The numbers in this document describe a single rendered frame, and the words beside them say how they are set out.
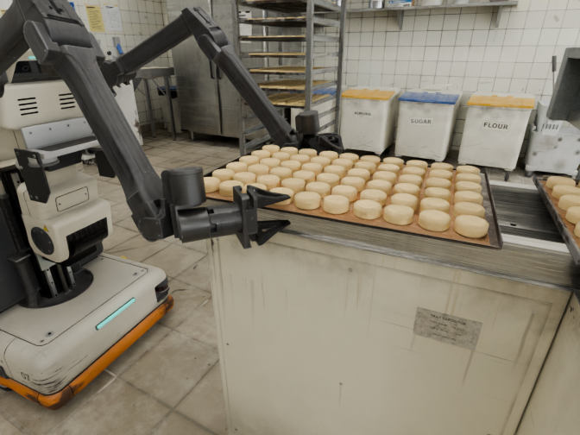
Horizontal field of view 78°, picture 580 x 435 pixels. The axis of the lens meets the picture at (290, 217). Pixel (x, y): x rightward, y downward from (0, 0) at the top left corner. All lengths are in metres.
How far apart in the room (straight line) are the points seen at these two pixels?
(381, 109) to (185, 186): 3.60
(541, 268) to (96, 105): 0.79
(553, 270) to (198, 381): 1.27
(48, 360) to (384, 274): 1.14
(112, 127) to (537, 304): 0.77
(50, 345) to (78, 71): 0.99
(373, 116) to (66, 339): 3.47
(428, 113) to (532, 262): 3.38
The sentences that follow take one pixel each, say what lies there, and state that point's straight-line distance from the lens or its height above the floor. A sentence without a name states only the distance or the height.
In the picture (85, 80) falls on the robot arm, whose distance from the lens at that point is 0.76.
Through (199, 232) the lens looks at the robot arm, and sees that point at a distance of 0.62.
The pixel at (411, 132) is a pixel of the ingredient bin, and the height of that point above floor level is 0.38.
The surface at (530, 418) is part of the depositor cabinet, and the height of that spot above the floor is 0.58.
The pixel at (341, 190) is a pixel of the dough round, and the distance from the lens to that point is 0.72.
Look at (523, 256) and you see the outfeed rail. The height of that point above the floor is 0.88.
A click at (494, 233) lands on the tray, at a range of 0.68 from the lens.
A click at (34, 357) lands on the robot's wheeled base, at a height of 0.27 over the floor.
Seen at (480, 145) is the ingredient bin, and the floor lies 0.32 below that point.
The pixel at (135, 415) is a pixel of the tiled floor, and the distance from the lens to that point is 1.56.
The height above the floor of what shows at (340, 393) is 0.45.
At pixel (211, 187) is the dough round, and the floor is 0.91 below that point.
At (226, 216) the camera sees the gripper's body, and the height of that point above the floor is 0.92.
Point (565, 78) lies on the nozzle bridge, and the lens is 1.09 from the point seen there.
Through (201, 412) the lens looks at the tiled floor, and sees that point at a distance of 1.50.
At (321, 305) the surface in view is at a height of 0.69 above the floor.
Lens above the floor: 1.18
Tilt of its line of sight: 25 degrees down
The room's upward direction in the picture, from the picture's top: straight up
